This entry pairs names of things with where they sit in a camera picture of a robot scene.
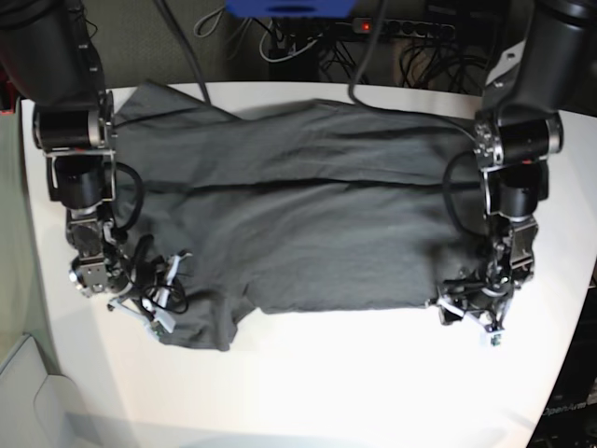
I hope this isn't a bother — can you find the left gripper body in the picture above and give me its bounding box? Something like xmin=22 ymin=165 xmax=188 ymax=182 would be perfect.
xmin=426 ymin=277 xmax=513 ymax=334

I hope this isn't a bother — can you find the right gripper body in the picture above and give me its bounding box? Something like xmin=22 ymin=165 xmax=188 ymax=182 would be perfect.
xmin=106 ymin=251 xmax=192 ymax=327

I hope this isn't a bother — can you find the dark grey t-shirt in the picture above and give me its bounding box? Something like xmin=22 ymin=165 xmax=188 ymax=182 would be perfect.
xmin=117 ymin=83 xmax=478 ymax=351

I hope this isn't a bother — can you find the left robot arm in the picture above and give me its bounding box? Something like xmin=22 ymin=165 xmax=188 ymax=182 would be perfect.
xmin=428 ymin=1 xmax=596 ymax=338

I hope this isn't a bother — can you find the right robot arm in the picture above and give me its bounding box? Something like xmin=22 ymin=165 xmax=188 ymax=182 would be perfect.
xmin=1 ymin=1 xmax=188 ymax=335

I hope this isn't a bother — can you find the white side table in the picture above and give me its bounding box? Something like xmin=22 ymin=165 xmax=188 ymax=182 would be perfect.
xmin=1 ymin=334 xmax=103 ymax=447

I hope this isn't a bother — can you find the black power strip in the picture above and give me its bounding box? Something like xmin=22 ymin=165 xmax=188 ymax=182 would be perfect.
xmin=352 ymin=18 xmax=456 ymax=40

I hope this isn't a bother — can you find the blue box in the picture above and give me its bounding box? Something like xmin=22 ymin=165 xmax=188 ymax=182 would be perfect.
xmin=225 ymin=0 xmax=356 ymax=19

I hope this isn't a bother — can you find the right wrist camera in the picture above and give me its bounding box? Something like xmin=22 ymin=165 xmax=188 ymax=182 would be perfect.
xmin=146 ymin=320 xmax=172 ymax=341

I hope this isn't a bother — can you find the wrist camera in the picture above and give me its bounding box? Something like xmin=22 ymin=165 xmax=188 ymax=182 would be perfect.
xmin=146 ymin=320 xmax=172 ymax=341
xmin=480 ymin=329 xmax=504 ymax=347

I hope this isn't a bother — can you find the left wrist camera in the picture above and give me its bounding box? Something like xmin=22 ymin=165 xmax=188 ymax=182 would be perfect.
xmin=480 ymin=329 xmax=504 ymax=347

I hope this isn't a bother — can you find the white cable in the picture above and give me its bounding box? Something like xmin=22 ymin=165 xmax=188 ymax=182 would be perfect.
xmin=258 ymin=21 xmax=321 ymax=63

